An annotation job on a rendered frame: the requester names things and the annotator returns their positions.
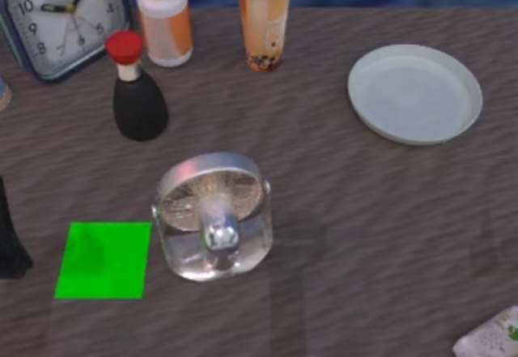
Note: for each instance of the bubble milk tea cup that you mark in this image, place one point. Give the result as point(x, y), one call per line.
point(265, 17)

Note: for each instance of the blue and tan round object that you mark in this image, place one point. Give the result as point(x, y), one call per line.
point(3, 96)

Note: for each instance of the white round plate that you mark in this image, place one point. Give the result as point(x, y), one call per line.
point(414, 94)

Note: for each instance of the black soy sauce bottle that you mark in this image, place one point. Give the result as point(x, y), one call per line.
point(139, 104)

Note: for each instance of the green square mat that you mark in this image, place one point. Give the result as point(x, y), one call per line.
point(104, 260)

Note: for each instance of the round silver desk fan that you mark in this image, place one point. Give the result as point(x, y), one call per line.
point(210, 219)

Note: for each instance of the white orange-capped pill bottle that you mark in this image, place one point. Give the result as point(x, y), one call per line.
point(164, 21)

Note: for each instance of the blue square alarm clock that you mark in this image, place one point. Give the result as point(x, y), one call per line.
point(64, 21)

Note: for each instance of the white green snack packet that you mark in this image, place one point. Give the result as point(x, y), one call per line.
point(491, 337)

